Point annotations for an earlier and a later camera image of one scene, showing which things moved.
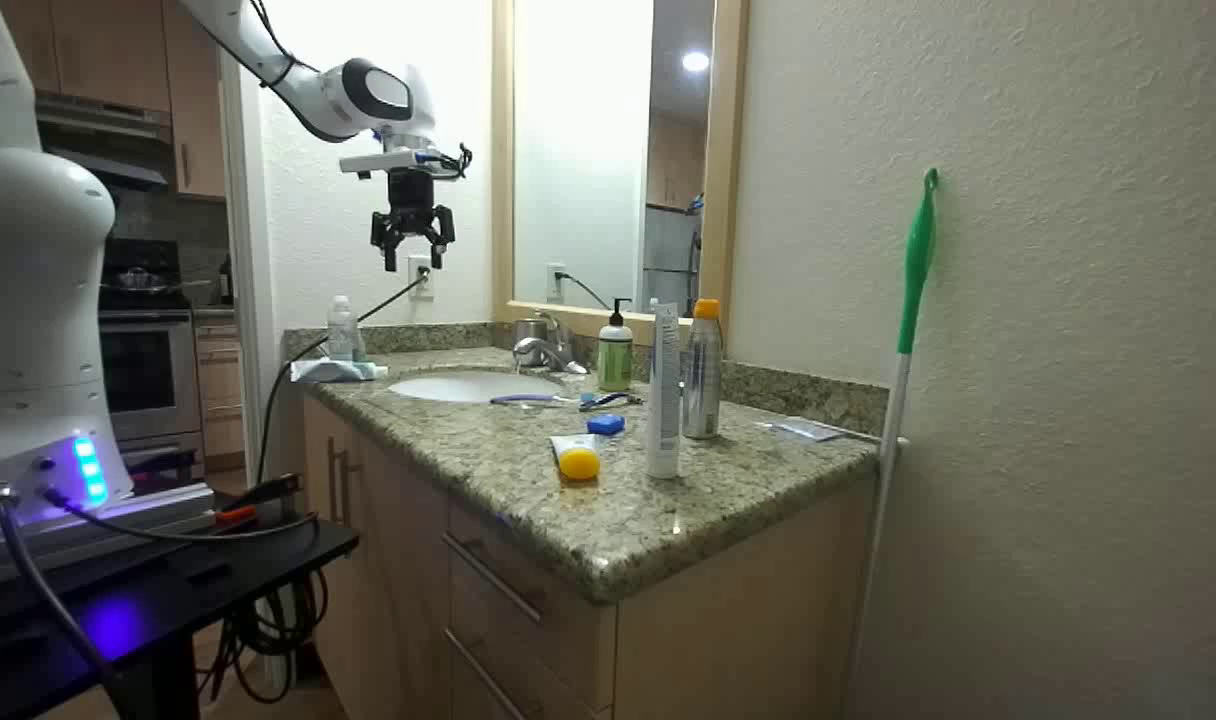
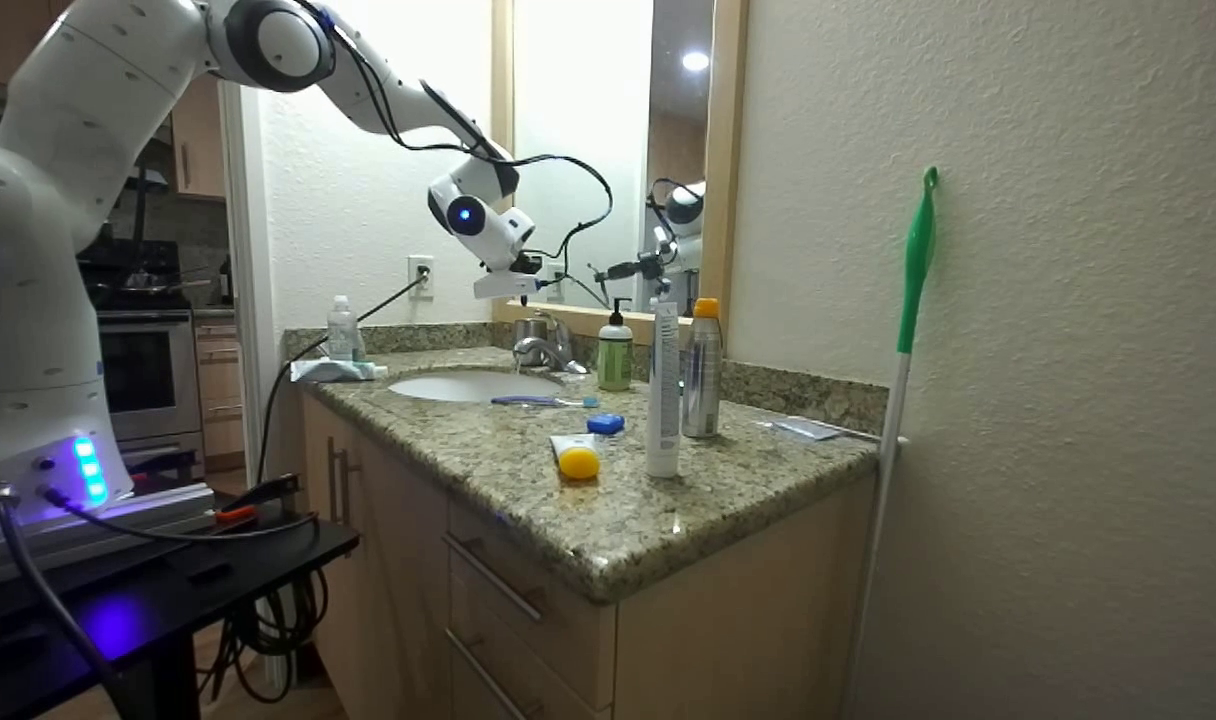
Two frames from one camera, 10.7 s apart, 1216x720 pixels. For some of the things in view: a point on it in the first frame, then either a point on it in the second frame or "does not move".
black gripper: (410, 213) -> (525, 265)
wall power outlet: (428, 284) does not move
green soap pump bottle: (619, 349) does not move
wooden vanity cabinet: (428, 618) does not move
